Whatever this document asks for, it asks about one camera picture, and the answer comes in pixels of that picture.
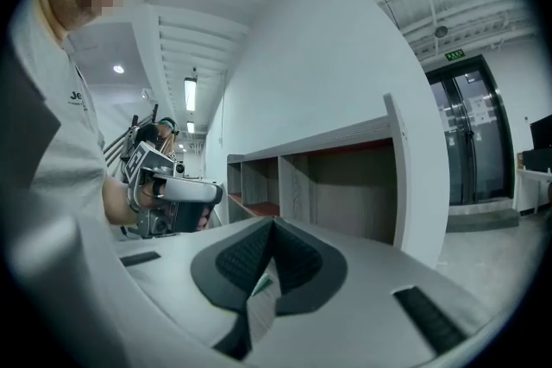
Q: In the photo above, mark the metal frame stand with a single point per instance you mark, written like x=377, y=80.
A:
x=123, y=142

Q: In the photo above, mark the black glass double door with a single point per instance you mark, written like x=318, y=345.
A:
x=470, y=133

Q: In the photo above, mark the brown cardboard box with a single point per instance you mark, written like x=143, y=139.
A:
x=520, y=161

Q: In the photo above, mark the round ceiling spot light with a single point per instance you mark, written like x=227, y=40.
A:
x=118, y=69

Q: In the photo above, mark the long ceiling strip light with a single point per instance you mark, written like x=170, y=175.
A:
x=190, y=92

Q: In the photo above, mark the person's left hand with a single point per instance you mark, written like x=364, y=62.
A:
x=152, y=188

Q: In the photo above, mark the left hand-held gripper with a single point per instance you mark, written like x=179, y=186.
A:
x=144, y=161

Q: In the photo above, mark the short ceiling strip light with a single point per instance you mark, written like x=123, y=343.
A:
x=190, y=127

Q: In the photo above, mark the black monitor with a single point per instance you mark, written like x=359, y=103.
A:
x=541, y=137

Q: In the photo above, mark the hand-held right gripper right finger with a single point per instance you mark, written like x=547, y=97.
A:
x=302, y=267

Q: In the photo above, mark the person's left forearm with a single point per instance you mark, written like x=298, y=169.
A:
x=117, y=202

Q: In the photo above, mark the person's grey t-shirt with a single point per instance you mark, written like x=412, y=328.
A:
x=60, y=142

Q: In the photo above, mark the round ceiling speaker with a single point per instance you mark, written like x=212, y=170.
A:
x=440, y=31

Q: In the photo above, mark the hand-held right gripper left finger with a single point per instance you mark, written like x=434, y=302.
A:
x=235, y=263

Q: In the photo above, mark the green exit sign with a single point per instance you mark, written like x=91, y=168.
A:
x=455, y=54

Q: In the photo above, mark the white desk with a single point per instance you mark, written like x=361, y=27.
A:
x=532, y=185

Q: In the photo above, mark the grey door step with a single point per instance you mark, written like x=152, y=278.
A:
x=481, y=220

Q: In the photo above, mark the ceiling pipes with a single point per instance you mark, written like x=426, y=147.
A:
x=457, y=8

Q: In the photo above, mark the grey wooden shelf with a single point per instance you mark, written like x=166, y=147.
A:
x=345, y=185

